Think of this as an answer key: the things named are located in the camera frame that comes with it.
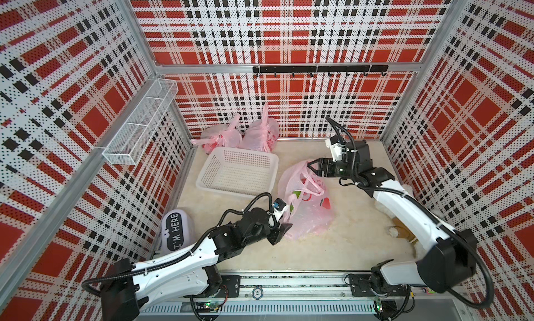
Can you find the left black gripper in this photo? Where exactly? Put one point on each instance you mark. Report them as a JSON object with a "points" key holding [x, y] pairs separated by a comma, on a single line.
{"points": [[277, 233]]}

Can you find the pink plastic bag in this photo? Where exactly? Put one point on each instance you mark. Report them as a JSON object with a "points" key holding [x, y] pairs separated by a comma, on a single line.
{"points": [[222, 135], [310, 209], [262, 135]]}

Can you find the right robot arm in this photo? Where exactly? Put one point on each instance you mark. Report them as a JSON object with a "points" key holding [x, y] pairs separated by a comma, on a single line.
{"points": [[450, 255]]}

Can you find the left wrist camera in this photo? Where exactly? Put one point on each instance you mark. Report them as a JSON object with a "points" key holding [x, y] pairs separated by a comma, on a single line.
{"points": [[278, 209]]}

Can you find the white wire wall shelf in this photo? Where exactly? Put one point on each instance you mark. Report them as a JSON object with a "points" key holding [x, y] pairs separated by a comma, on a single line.
{"points": [[149, 108]]}

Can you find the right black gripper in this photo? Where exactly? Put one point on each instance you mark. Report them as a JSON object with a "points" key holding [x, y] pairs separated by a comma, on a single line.
{"points": [[327, 162]]}

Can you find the white plastic basket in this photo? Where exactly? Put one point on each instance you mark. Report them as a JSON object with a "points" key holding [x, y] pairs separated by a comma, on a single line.
{"points": [[238, 172]]}

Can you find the white plush teddy bear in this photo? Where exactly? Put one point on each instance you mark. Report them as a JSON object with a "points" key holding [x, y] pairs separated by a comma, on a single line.
{"points": [[409, 222]]}

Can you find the black hook rail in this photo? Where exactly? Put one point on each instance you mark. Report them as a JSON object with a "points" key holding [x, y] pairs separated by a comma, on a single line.
{"points": [[313, 69]]}

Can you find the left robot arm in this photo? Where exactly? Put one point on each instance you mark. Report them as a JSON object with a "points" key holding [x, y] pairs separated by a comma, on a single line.
{"points": [[130, 287]]}

